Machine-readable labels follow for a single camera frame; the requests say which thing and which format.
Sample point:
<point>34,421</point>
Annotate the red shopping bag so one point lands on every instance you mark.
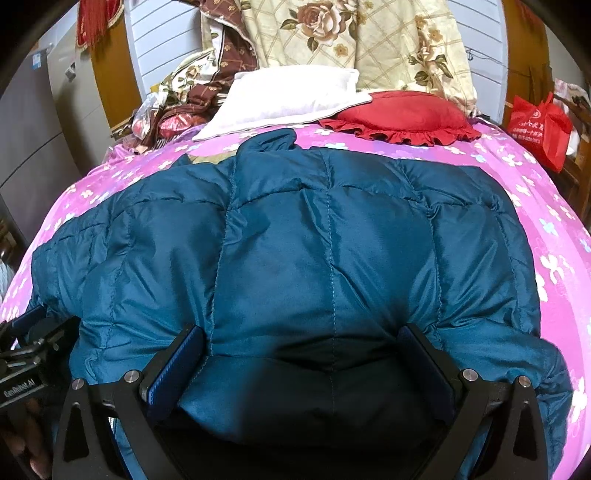
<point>540,129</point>

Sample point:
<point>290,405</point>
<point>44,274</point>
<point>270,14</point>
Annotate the grey refrigerator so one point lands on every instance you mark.
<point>41,129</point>

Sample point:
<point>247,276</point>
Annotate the brown floral quilt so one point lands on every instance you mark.
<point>231,50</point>

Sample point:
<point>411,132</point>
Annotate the teal quilted jacket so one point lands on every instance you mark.
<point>323,240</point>

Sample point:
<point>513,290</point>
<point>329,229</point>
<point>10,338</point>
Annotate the white pillow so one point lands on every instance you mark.
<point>286,101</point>

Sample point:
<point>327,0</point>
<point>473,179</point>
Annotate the cream floral quilt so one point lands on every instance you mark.
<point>369,46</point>

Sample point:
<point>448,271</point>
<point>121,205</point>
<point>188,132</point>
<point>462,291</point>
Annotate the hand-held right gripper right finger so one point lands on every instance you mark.
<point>422,369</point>

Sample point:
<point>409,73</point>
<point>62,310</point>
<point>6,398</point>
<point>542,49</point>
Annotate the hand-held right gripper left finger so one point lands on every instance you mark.
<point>178,369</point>

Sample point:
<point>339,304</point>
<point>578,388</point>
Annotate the red tasselled hanging decoration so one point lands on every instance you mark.
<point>97,23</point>

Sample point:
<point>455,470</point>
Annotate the red ruffled pillow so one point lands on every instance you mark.
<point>401,113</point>

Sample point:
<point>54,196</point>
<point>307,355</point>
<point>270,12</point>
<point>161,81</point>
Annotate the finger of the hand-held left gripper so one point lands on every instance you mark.
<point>27,318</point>

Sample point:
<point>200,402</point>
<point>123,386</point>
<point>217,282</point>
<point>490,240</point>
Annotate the white wooden bed headboard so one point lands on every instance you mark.
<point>152,55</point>

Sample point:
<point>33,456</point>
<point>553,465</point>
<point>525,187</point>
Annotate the pink floral bedsheet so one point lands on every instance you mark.
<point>545,230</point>

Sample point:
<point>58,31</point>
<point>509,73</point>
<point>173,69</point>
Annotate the person's left hand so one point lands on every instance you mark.
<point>34,443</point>

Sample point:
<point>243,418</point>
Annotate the wooden chair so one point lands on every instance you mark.
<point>577,138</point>

